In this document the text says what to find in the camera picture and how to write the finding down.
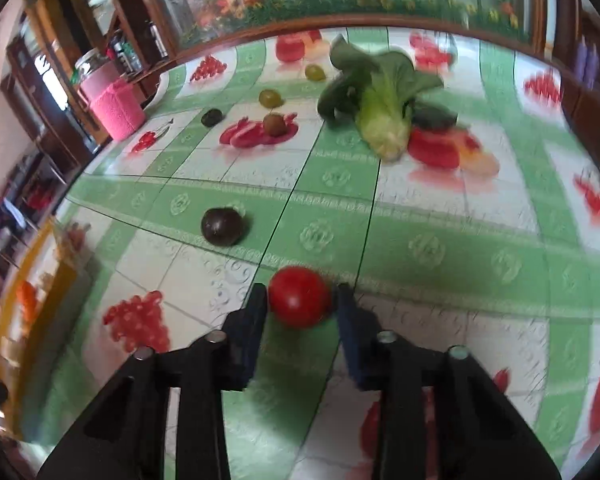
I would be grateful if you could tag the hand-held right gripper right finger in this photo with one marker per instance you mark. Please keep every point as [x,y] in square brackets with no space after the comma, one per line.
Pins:
[351,340]

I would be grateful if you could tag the fruit print green tablecloth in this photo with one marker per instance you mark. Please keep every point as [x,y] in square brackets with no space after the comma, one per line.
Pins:
[430,260]

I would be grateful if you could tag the small green plum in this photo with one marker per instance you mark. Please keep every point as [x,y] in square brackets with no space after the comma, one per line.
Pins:
[270,98]
[315,72]

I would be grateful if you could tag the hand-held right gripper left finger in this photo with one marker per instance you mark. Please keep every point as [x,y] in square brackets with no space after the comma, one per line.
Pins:
[252,330]

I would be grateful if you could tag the purple bottles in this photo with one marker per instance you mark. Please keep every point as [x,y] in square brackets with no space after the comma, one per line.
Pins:
[587,62]

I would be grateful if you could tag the dark purple passion fruit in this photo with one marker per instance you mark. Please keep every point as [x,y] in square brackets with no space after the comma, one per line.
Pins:
[222,227]

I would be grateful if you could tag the orange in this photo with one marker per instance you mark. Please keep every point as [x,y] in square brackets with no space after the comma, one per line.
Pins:
[26,296]

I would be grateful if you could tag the small dark plum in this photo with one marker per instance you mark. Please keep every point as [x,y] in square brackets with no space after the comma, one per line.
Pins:
[212,118]

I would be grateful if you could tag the white foam box yellow rim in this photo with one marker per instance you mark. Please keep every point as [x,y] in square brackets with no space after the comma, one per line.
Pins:
[10,320]

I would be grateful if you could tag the small brown plum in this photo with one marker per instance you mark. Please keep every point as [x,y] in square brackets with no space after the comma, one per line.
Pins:
[275,124]

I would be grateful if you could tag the green bok choy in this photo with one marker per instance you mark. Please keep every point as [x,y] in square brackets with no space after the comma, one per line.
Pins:
[380,105]

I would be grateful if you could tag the pink bottle with knitted sleeve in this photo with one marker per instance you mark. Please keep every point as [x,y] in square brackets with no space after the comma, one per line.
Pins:
[112,105]

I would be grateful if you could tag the red tomato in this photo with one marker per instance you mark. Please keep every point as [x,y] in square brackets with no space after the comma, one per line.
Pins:
[300,297]

